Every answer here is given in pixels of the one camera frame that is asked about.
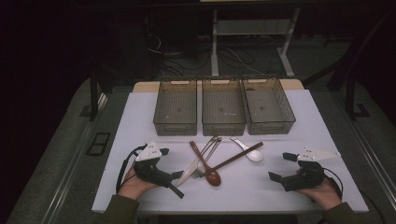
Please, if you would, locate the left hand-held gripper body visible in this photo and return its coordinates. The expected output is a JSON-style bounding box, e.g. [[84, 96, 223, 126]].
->
[[134, 140, 176, 188]]

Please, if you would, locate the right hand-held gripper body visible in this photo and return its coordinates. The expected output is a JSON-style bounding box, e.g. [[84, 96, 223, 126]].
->
[[279, 146, 341, 192]]

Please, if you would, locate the black metal stand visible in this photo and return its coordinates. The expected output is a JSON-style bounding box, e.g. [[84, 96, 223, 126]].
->
[[345, 74, 372, 121], [89, 66, 108, 122]]

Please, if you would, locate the smoky clear plastic bin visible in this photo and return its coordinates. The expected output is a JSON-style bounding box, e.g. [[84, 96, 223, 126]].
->
[[241, 76, 297, 136], [201, 77, 248, 137], [152, 78, 199, 137]]

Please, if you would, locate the steel table knife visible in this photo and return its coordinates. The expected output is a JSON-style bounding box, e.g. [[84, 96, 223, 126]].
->
[[175, 135, 219, 188]]

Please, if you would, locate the left hand-held gripper black cable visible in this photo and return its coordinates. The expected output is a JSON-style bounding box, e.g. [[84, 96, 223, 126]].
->
[[115, 143, 148, 194]]

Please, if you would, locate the right hand-held gripper black cable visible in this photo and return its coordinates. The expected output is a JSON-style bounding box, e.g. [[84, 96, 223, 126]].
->
[[321, 167, 345, 200]]

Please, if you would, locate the hand-held gripper black cable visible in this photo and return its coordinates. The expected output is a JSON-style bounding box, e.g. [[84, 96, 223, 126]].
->
[[115, 143, 148, 194], [321, 167, 345, 200]]

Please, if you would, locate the white floor cable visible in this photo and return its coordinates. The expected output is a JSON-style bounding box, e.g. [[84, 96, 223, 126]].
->
[[226, 46, 266, 77]]

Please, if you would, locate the black floor cable bundle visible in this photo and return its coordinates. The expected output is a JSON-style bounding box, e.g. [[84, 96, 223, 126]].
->
[[146, 31, 216, 77]]

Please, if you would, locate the person's left hand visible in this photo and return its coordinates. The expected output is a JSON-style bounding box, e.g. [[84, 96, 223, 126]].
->
[[117, 167, 159, 201]]

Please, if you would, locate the black chopstick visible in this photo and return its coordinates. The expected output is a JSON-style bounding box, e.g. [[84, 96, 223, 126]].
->
[[162, 181, 185, 200]]

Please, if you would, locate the wooden table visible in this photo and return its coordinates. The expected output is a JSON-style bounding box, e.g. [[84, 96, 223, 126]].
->
[[133, 78, 305, 93]]

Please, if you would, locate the metal floor rail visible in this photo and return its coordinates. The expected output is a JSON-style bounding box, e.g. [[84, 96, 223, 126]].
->
[[39, 92, 110, 224], [341, 113, 396, 203]]

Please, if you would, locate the white ceramic soup spoon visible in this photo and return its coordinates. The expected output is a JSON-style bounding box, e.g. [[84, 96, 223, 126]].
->
[[229, 136, 264, 163]]

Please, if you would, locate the person's right hand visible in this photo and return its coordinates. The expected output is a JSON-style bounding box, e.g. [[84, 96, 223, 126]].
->
[[297, 181, 343, 211]]

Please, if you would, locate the white metal rack frame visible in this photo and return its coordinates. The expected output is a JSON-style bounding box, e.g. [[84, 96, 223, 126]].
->
[[210, 7, 302, 78]]

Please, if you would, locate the brown wooden spoon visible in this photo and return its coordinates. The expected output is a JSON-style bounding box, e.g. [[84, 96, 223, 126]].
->
[[189, 140, 222, 188]]

